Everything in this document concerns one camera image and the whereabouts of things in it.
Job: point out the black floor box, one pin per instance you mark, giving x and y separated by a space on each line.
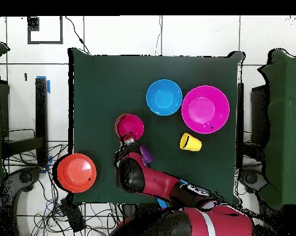
73 216

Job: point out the large orange plastic bowl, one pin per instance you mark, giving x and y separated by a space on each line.
76 172

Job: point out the small magenta plastic bowl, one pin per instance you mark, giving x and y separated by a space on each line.
130 124

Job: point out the purple ribbed plastic cup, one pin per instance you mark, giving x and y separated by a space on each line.
146 154

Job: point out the dark green tablecloth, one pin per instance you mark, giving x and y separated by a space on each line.
101 86

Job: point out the black metal frame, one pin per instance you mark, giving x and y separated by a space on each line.
259 115
41 110

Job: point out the yellow plastic cup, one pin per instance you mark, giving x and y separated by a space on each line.
193 145

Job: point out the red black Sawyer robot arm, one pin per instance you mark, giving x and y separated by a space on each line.
162 182

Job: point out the blue plastic bowl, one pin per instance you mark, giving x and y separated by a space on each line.
164 97
162 203

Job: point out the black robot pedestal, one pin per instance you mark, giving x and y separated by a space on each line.
129 211

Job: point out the blue tape strip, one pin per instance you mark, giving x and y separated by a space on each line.
48 87

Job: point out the large pink plastic bowl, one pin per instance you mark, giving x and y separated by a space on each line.
204 109

